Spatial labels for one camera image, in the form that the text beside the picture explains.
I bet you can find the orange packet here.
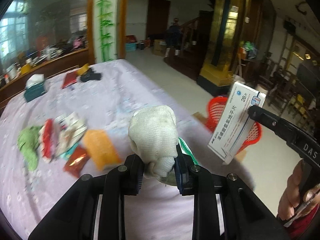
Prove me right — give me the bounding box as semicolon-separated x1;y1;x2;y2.
82;129;122;171

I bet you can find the red booklet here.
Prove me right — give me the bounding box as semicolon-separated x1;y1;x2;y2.
61;71;78;89

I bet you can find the gold pillar base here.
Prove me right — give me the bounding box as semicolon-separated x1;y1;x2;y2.
197;0;263;96

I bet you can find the yellow tape roll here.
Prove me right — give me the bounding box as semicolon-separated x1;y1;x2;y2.
76;63;89;76

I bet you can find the teal tissue box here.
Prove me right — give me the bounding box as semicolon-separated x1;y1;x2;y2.
24;74;49;102

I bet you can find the right hand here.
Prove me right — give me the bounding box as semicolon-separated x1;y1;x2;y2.
278;160;319;220

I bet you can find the wooden cabinet counter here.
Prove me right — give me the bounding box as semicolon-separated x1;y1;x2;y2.
0;48;95;111

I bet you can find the white cloth glove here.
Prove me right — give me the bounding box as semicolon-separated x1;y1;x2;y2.
128;105;178;178

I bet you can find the dark red candy wrapper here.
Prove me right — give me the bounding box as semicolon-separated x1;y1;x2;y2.
63;146;90;178

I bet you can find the red plastic mesh basket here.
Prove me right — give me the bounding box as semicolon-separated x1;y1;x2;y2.
205;96;263;155

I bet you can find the black device on table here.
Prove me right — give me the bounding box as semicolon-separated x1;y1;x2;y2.
80;68;102;82

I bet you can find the bamboo painted pillar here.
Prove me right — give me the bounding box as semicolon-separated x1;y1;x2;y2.
87;0;128;64

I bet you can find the lilac floral tablecloth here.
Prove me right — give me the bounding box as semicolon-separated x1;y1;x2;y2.
1;60;254;239

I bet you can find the green crumpled cloth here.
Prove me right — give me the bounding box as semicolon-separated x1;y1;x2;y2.
17;126;42;171

